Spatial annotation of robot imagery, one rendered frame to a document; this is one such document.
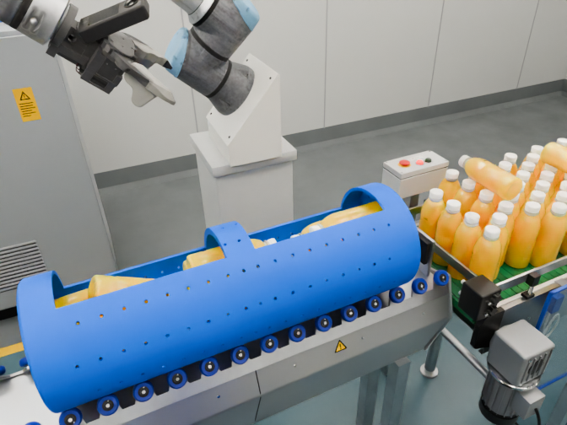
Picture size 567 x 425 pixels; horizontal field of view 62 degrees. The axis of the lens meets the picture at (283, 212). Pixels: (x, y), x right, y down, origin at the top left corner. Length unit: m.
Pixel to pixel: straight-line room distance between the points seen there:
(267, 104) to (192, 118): 2.30
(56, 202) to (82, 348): 1.64
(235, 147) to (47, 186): 1.19
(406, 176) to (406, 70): 3.08
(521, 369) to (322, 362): 0.52
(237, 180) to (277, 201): 0.20
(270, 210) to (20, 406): 1.03
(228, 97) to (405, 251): 0.82
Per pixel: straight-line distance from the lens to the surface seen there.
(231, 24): 1.54
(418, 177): 1.64
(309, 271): 1.05
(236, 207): 1.75
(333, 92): 4.27
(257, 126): 1.60
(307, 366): 1.26
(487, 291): 1.33
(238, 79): 1.64
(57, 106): 2.37
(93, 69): 0.87
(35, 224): 2.62
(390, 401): 1.75
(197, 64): 1.59
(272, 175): 1.74
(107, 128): 3.77
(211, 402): 1.20
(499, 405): 1.58
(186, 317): 0.99
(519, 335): 1.45
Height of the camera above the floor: 1.84
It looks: 33 degrees down
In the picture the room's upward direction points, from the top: 2 degrees counter-clockwise
